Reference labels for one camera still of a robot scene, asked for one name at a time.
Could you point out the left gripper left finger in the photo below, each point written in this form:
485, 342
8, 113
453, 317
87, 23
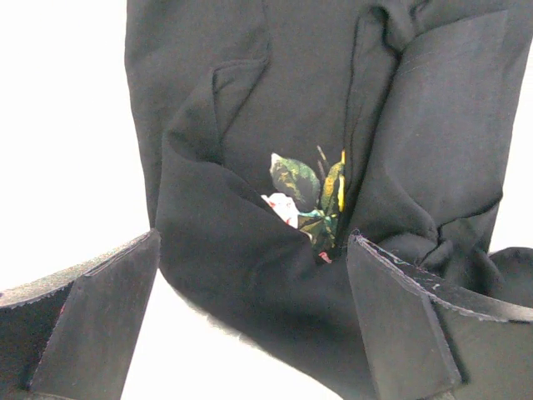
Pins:
72, 334

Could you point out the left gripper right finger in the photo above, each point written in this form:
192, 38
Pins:
426, 338

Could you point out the black floral t shirt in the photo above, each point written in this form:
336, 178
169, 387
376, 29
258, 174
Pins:
271, 131

